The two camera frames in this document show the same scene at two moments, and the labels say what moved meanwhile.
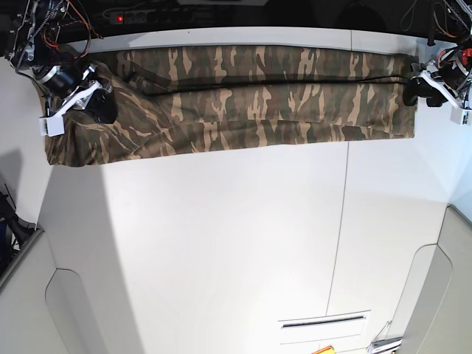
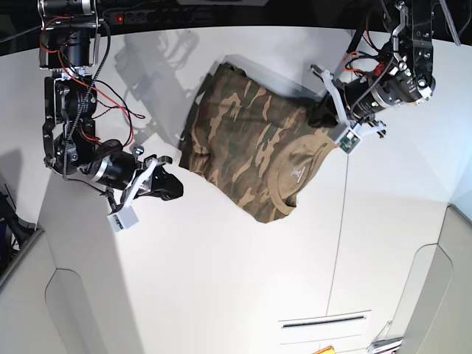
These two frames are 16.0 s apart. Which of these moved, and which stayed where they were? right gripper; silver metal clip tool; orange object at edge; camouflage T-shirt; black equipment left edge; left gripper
Moved: camouflage T-shirt; right gripper; left gripper
Stayed: orange object at edge; silver metal clip tool; black equipment left edge
